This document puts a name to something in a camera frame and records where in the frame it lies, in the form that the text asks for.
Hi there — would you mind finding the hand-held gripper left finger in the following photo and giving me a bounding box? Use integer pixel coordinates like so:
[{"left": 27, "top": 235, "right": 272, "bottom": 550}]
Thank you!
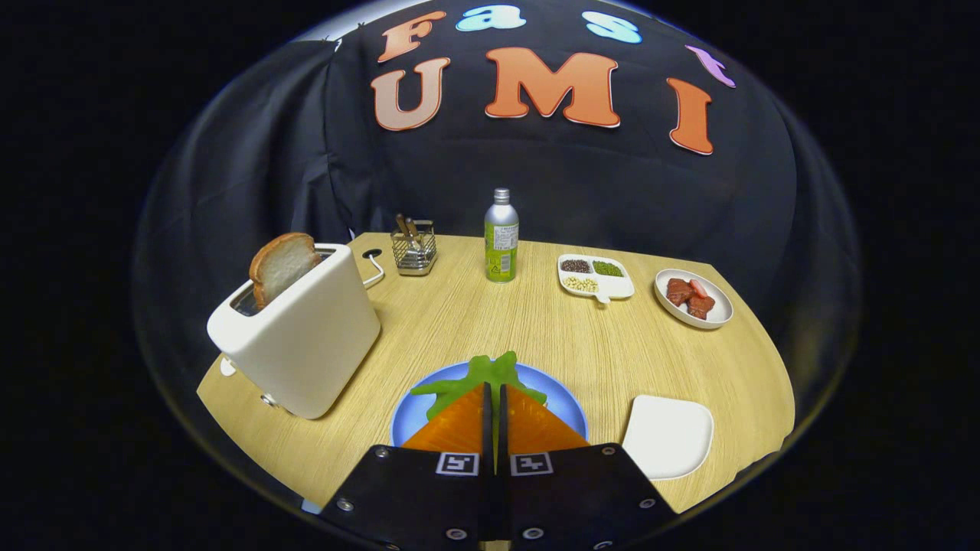
[{"left": 320, "top": 382, "right": 495, "bottom": 551}]

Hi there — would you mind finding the round white plate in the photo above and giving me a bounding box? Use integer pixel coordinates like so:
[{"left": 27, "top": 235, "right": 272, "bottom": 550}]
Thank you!
[{"left": 655, "top": 269, "right": 734, "bottom": 331}]

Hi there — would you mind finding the round blue plate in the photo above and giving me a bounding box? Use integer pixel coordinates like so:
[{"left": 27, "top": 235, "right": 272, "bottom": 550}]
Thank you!
[{"left": 390, "top": 361, "right": 589, "bottom": 448}]

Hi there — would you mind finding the green lettuce leaf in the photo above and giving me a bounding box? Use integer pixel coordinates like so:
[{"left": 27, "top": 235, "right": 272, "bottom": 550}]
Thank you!
[{"left": 411, "top": 351, "right": 548, "bottom": 422}]

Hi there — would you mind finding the white divided dish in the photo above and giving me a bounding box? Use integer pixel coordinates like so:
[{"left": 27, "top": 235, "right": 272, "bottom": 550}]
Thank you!
[{"left": 557, "top": 253, "right": 635, "bottom": 305}]

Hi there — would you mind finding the black backdrop cloth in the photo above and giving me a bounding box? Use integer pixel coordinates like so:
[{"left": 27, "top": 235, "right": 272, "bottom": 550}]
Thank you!
[{"left": 134, "top": 0, "right": 862, "bottom": 399}]

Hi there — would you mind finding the silver bottle with green label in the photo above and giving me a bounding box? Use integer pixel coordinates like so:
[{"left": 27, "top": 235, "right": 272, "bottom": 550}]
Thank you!
[{"left": 484, "top": 188, "right": 520, "bottom": 284}]

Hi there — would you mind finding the square white plate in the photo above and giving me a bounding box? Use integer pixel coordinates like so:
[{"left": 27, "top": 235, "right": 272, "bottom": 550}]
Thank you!
[{"left": 622, "top": 395, "right": 714, "bottom": 481}]

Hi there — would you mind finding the toasted bread slice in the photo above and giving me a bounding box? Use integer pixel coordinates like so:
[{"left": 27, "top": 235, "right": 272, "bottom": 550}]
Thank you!
[{"left": 249, "top": 233, "right": 322, "bottom": 310}]

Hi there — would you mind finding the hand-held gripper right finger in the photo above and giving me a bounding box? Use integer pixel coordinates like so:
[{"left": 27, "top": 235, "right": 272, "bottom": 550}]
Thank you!
[{"left": 497, "top": 384, "right": 679, "bottom": 551}]

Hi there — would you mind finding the white toaster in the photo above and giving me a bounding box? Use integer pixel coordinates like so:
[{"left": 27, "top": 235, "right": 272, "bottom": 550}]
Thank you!
[{"left": 207, "top": 243, "right": 381, "bottom": 420}]

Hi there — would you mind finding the metal wire utensil holder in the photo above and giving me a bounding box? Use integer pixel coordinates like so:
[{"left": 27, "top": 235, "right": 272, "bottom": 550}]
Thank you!
[{"left": 391, "top": 220, "right": 438, "bottom": 276}]

